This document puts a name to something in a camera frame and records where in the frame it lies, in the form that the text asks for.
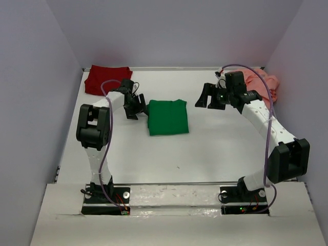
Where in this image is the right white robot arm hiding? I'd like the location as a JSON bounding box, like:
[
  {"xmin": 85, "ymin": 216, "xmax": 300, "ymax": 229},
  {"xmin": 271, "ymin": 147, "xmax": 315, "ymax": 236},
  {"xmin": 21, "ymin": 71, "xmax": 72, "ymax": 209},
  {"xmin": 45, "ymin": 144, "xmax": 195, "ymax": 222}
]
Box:
[{"xmin": 195, "ymin": 71, "xmax": 310, "ymax": 201}]

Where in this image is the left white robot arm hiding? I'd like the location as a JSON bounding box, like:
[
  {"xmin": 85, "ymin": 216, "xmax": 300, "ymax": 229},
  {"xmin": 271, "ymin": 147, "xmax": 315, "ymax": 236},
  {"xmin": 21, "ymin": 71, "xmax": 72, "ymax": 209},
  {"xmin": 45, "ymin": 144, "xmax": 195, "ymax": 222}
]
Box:
[{"xmin": 76, "ymin": 79, "xmax": 149, "ymax": 206}]

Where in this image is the green t shirt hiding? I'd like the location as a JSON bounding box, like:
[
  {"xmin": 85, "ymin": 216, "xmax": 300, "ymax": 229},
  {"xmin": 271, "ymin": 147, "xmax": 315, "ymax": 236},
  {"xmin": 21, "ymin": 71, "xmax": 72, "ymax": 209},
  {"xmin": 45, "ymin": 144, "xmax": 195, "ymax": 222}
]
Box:
[{"xmin": 148, "ymin": 99, "xmax": 189, "ymax": 136}]

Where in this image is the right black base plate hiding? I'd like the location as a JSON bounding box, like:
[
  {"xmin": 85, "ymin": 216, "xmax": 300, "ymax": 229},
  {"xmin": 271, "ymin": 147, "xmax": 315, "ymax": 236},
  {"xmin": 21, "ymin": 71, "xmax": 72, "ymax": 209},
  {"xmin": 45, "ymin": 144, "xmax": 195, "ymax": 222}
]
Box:
[{"xmin": 218, "ymin": 186, "xmax": 269, "ymax": 215}]

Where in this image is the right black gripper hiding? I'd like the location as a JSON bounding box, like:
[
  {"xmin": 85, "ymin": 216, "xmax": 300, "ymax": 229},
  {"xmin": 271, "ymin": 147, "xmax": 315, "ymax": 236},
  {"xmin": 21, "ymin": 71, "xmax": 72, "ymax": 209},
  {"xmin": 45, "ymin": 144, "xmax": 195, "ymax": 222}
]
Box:
[{"xmin": 194, "ymin": 83, "xmax": 234, "ymax": 110}]

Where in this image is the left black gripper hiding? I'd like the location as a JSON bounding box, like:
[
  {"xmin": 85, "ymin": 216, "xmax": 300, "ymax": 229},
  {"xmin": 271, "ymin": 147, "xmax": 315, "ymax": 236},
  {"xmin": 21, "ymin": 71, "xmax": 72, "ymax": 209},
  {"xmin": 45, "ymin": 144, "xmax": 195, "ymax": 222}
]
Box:
[{"xmin": 124, "ymin": 94, "xmax": 149, "ymax": 120}]

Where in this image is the red folded t shirt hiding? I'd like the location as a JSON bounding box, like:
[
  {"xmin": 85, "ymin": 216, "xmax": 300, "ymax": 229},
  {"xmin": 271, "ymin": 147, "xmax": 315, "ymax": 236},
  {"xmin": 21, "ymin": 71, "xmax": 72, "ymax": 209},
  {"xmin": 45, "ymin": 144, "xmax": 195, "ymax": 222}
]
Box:
[{"xmin": 85, "ymin": 65, "xmax": 133, "ymax": 96}]

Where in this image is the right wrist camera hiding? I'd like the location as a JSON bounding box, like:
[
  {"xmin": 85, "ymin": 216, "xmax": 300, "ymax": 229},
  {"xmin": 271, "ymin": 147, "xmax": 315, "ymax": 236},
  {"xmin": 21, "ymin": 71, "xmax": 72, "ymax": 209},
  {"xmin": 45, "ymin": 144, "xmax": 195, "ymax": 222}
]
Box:
[{"xmin": 216, "ymin": 78, "xmax": 226, "ymax": 89}]

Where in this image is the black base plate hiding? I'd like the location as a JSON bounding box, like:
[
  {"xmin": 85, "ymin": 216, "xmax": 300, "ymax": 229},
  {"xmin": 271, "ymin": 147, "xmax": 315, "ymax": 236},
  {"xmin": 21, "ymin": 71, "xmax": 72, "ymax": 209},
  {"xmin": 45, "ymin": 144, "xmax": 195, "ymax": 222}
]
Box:
[
  {"xmin": 81, "ymin": 185, "xmax": 131, "ymax": 216},
  {"xmin": 218, "ymin": 186, "xmax": 269, "ymax": 215}
]

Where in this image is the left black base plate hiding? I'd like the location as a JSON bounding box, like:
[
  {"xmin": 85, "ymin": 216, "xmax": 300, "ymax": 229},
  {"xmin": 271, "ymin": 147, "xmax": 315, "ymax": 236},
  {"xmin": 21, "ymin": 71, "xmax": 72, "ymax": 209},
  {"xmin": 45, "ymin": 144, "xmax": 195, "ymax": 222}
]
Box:
[{"xmin": 81, "ymin": 185, "xmax": 131, "ymax": 216}]

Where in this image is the pink crumpled t shirt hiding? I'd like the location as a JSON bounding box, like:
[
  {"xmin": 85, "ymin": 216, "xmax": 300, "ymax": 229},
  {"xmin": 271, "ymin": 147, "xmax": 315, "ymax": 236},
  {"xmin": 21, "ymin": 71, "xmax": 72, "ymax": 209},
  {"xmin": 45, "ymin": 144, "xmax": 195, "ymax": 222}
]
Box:
[{"xmin": 240, "ymin": 69, "xmax": 279, "ymax": 109}]

